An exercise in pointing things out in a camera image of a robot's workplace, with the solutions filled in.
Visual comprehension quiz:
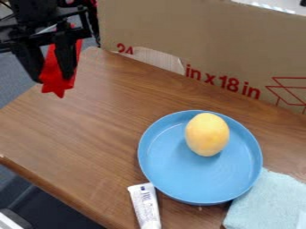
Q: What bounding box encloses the blue plate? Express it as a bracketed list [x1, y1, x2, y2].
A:
[138, 110, 264, 206]

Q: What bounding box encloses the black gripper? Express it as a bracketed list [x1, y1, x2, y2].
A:
[0, 0, 91, 83]

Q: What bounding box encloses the light blue towel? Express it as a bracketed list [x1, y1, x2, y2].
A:
[222, 169, 306, 229]

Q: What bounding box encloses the white tube of cream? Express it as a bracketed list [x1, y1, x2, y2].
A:
[129, 182, 162, 229]

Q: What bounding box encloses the cardboard box wall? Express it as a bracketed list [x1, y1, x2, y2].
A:
[98, 0, 306, 115]

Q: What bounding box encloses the yellow lemon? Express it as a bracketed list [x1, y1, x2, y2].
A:
[186, 113, 230, 157]

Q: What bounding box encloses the red rectangular block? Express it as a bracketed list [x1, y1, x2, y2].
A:
[41, 39, 83, 98]

